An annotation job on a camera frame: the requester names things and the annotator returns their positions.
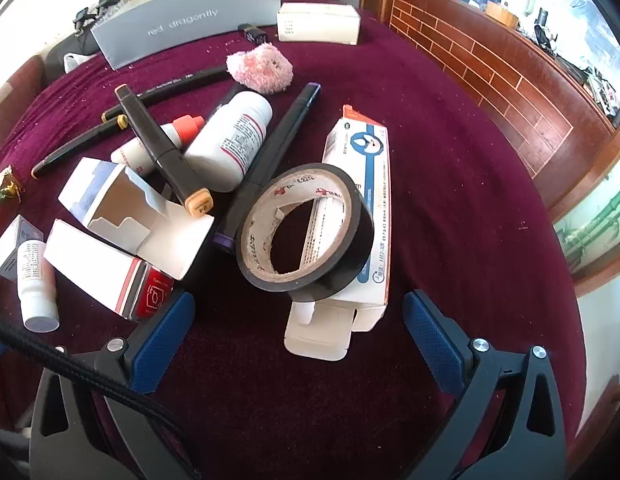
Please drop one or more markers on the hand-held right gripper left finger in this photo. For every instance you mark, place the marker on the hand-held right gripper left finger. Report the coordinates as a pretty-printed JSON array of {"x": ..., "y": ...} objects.
[{"x": 162, "y": 340}]

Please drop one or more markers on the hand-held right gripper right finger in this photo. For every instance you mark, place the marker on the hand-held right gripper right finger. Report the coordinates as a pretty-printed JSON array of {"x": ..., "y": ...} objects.
[{"x": 435, "y": 340}]

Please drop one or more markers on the white red carton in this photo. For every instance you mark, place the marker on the white red carton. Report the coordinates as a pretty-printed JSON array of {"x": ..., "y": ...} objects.
[{"x": 89, "y": 260}]

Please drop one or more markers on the black tape roll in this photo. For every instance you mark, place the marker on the black tape roll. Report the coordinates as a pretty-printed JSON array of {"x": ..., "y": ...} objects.
[{"x": 360, "y": 240}]

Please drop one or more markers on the white blue carton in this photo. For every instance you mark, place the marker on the white blue carton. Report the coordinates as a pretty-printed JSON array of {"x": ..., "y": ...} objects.
[{"x": 114, "y": 200}]

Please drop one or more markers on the small white carton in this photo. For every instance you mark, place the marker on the small white carton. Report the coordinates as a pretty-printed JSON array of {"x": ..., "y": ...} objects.
[{"x": 12, "y": 245}]

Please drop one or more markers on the blue white medicine box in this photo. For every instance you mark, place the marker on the blue white medicine box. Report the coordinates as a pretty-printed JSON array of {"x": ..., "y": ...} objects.
[{"x": 375, "y": 160}]

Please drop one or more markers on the peach capped black marker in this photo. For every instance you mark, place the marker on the peach capped black marker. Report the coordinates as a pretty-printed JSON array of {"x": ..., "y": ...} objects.
[{"x": 159, "y": 150}]

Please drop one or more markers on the small orange capped white bottle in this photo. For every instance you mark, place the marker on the small orange capped white bottle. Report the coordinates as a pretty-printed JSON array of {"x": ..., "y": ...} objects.
[{"x": 187, "y": 127}]

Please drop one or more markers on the large white bottle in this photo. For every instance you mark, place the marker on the large white bottle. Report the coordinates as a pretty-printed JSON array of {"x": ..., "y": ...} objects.
[{"x": 229, "y": 135}]

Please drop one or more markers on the white gold edged tray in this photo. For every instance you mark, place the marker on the white gold edged tray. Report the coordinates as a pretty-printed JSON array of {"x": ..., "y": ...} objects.
[{"x": 7, "y": 187}]

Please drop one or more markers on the purple capped black marker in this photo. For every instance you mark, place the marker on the purple capped black marker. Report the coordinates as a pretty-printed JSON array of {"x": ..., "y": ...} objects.
[{"x": 285, "y": 130}]

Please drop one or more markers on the yellow capped black marker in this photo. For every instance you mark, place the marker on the yellow capped black marker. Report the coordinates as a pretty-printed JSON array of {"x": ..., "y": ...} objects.
[{"x": 164, "y": 90}]

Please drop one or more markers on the pink plush toy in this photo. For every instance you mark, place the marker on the pink plush toy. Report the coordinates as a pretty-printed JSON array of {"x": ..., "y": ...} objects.
[{"x": 262, "y": 67}]

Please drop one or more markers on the bamboo painted panel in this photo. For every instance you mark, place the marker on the bamboo painted panel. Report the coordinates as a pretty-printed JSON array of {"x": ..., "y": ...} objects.
[{"x": 595, "y": 230}]

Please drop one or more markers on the white plastic bag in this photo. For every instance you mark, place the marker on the white plastic bag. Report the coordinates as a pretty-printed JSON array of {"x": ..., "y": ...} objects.
[{"x": 74, "y": 62}]

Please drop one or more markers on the grey shoe box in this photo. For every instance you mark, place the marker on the grey shoe box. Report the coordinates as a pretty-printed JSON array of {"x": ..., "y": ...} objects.
[{"x": 179, "y": 20}]

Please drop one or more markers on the black clip device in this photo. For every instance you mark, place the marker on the black clip device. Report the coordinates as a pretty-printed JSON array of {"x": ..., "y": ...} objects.
[
  {"x": 84, "y": 17},
  {"x": 105, "y": 2}
]

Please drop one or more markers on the yellow wooden box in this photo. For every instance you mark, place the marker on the yellow wooden box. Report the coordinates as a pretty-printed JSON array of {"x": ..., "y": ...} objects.
[{"x": 502, "y": 14}]

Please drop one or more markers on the white flat box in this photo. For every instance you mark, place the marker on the white flat box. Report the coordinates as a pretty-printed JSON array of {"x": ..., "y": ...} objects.
[{"x": 320, "y": 25}]

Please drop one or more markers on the white kettle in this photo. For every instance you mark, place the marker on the white kettle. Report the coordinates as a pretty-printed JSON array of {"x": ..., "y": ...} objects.
[{"x": 530, "y": 2}]

